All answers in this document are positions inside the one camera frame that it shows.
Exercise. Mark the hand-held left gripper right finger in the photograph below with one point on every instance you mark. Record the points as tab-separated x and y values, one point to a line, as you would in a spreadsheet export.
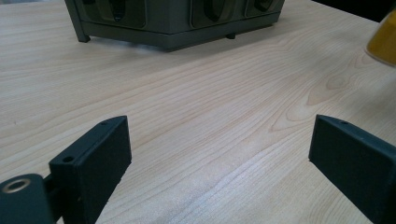
358	161

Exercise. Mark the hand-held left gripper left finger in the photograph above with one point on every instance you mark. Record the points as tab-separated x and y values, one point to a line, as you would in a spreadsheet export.
90	174

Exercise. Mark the silver lid spice jar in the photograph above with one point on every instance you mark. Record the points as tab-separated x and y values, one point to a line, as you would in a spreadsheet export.
384	43

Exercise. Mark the dark grey corner rack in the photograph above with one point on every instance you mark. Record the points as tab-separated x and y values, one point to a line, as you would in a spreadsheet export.
174	31

